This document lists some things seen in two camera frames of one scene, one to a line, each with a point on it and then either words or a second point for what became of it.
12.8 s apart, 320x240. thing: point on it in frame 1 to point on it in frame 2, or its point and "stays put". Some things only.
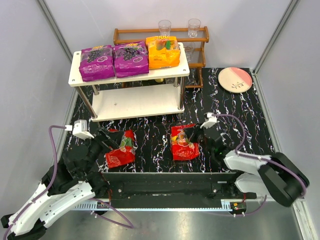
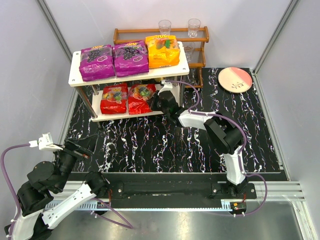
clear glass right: [194, 25] stays put
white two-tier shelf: [160, 92] stays put
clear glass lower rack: [189, 51] stays put
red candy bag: [124, 155] to [114, 99]
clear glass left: [164, 26] stays put
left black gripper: [105, 139] to [75, 151]
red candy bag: [182, 147] to [138, 96]
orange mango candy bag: [163, 52] stays put
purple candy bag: [97, 62] stays put
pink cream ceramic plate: [235, 80] stays put
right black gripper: [202, 137] to [157, 101]
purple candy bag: [130, 58] stays put
